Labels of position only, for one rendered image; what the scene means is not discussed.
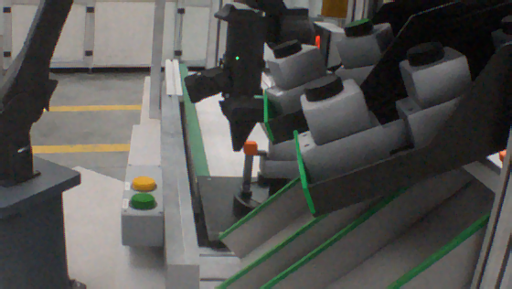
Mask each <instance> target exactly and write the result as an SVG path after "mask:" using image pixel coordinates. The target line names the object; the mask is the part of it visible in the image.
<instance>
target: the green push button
mask: <svg viewBox="0 0 512 289"><path fill-rule="evenodd" d="M131 203H132V206H133V207H135V208H138V209H149V208H151V207H153V206H154V205H155V198H154V197H153V196H152V195H150V194H145V193H136V194H134V195H132V196H131Z"/></svg>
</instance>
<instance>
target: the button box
mask: <svg viewBox="0 0 512 289"><path fill-rule="evenodd" d="M136 177H151V178H153V179H154V180H155V187H154V188H153V189H150V190H146V191H142V190H137V189H135V188H133V180H134V179H135V178H136ZM136 193H145V194H150V195H152V196H153V197H154V198H155V205H154V206H153V207H151V208H149V209H138V208H135V207H133V206H132V203H131V196H132V195H134V194H136ZM122 204H123V205H122V211H121V227H122V245H126V246H150V247H163V246H164V245H165V230H164V227H165V192H164V188H163V167H162V166H135V165H132V164H129V165H127V166H126V171H125V183H124V189H123V200H122Z"/></svg>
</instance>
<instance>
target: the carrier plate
mask: <svg viewBox="0 0 512 289"><path fill-rule="evenodd" d="M241 182H242V177H222V176H197V192H198V197H199V203H200V209H201V215H202V220H203V226H204V232H205V237H206V238H207V244H208V247H215V248H228V247H227V246H226V245H225V244H224V243H223V242H222V241H221V240H220V239H219V235H220V234H221V233H224V232H225V231H226V230H228V229H229V228H230V227H232V226H233V225H234V224H235V223H236V222H237V221H239V220H240V219H242V218H243V217H244V215H242V214H240V213H239V212H238V211H237V210H236V209H235V208H234V207H233V192H234V188H235V187H236V186H237V185H238V184H240V183H241Z"/></svg>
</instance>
